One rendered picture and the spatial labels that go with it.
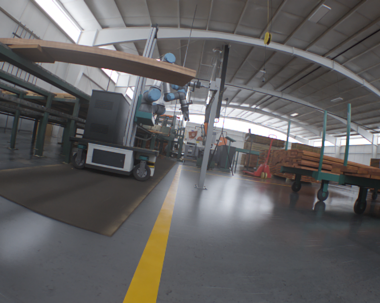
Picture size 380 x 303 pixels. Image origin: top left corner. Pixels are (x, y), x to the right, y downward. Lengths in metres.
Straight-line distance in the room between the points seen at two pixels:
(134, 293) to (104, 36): 12.03
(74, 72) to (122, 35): 3.28
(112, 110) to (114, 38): 9.90
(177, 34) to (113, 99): 9.34
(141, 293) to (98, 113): 1.84
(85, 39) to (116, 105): 10.75
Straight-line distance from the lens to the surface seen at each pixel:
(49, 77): 1.86
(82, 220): 0.93
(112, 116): 2.09
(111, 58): 1.37
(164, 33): 11.32
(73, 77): 11.88
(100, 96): 2.17
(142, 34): 11.49
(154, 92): 1.91
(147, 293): 0.57
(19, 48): 1.55
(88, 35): 12.73
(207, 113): 11.42
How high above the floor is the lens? 0.37
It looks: level
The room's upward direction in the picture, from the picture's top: 10 degrees clockwise
